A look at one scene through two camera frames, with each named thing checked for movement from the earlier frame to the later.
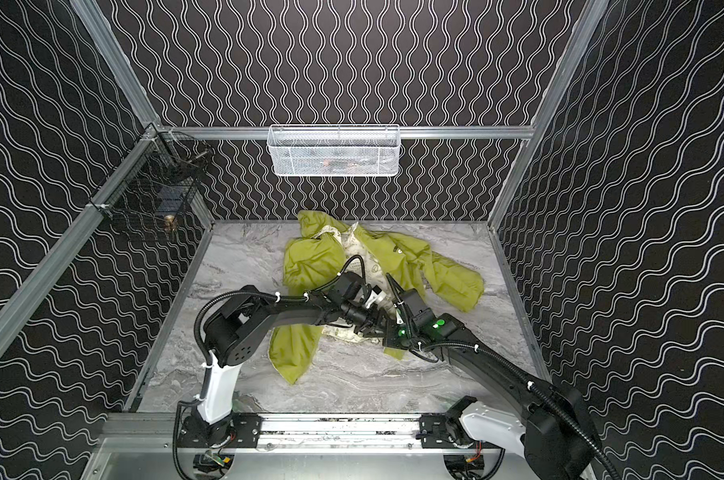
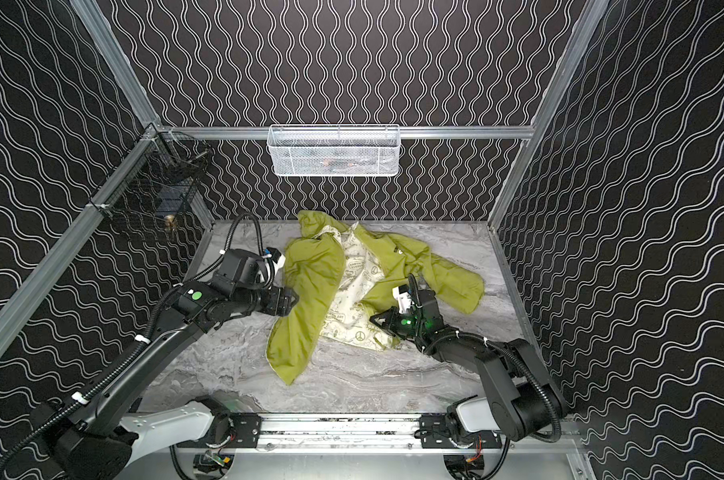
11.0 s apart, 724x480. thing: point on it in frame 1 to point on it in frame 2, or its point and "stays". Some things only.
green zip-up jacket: x=317 y=250 stays
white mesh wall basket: x=333 y=150 stays
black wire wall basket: x=156 y=179 stays
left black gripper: x=369 y=315 to x=281 y=300
